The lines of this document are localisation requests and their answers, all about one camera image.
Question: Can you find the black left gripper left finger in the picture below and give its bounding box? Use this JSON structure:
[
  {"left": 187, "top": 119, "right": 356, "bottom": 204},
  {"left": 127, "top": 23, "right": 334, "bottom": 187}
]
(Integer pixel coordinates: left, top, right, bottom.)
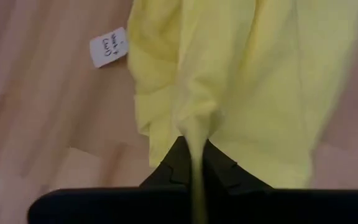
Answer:
[{"left": 139, "top": 136, "right": 194, "bottom": 188}]

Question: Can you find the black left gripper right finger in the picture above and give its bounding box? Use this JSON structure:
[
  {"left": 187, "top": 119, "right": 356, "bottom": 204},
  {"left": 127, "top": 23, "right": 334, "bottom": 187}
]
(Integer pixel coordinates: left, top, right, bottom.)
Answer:
[{"left": 203, "top": 139, "right": 273, "bottom": 188}]

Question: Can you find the yellow garment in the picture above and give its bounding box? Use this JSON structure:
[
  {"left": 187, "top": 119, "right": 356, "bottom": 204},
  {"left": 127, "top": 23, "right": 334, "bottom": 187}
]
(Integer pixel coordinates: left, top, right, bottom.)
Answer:
[{"left": 89, "top": 0, "right": 358, "bottom": 224}]

